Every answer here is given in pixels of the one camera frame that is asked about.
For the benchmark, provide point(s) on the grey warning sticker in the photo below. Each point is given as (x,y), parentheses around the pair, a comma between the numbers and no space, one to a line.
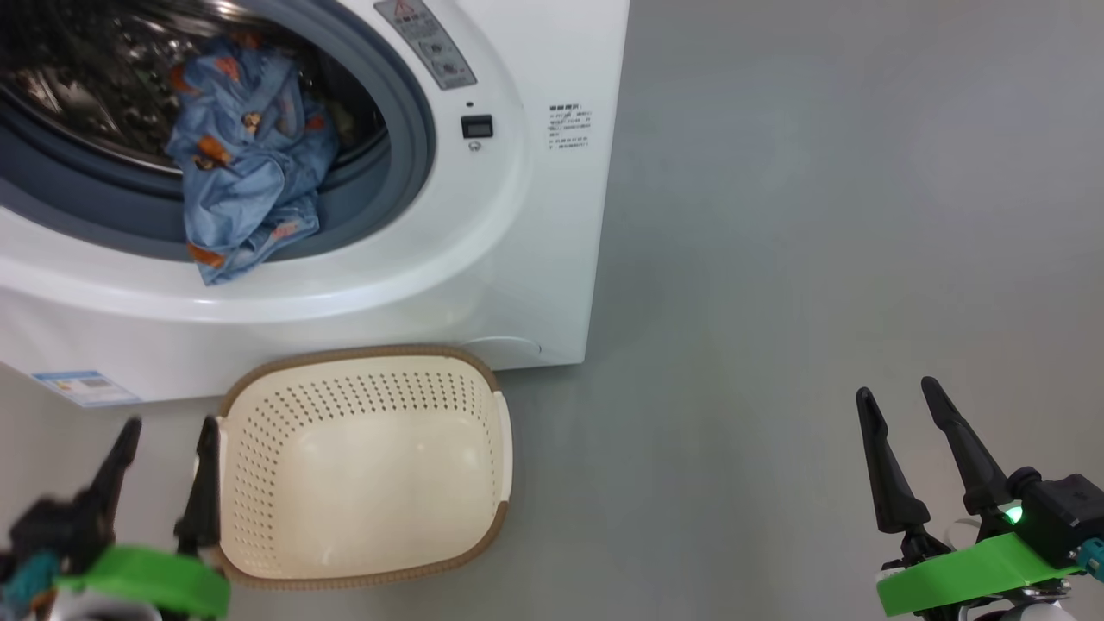
(427,43)

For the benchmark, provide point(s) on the white front-load washing machine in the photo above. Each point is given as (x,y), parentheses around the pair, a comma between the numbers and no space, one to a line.
(535,259)

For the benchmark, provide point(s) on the black door latch socket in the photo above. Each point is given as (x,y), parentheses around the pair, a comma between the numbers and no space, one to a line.
(477,127)

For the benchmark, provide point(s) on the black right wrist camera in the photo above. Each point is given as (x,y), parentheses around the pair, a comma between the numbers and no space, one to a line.
(1061,509)

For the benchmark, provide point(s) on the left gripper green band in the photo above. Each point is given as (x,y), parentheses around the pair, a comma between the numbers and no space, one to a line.
(155,578)

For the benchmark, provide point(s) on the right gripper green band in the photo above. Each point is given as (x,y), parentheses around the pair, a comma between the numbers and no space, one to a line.
(966,578)

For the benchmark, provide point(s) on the cream perforated laundry basket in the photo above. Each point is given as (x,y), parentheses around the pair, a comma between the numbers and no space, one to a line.
(362,483)

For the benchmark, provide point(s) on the blue energy label sticker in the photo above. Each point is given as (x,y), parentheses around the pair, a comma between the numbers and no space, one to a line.
(86,388)

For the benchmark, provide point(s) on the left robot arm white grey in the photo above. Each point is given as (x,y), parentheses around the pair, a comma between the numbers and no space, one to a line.
(95,611)

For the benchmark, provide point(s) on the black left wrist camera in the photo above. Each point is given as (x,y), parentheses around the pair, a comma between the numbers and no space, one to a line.
(52,530)

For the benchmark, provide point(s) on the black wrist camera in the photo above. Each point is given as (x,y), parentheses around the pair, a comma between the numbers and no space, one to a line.
(1061,509)
(52,530)

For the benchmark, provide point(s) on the grey rubber door gasket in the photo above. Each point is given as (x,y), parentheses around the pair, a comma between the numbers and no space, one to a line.
(371,198)

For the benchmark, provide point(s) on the blue bear-print garment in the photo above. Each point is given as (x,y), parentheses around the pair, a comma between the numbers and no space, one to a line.
(241,164)

